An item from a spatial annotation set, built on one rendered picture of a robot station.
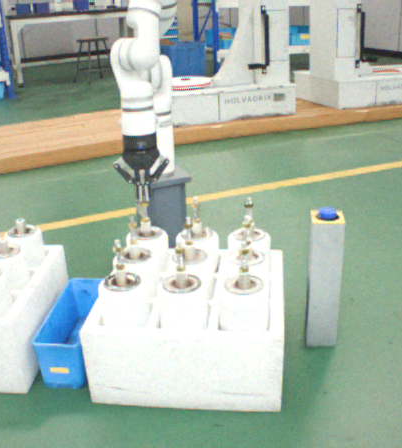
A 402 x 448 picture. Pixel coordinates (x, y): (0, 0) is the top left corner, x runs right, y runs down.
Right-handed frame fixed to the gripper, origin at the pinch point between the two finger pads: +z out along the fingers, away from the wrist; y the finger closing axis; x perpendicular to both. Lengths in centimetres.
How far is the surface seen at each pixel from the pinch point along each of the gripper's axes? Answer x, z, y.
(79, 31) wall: 816, -5, -81
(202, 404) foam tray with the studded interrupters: -34.5, 33.6, 7.6
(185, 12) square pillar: 627, -28, 73
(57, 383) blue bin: -22.9, 33.9, -22.7
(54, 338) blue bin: -11.7, 29.4, -23.7
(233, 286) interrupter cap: -29.2, 9.8, 15.0
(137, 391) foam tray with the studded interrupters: -31.3, 31.0, -5.1
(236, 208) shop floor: 76, 35, 35
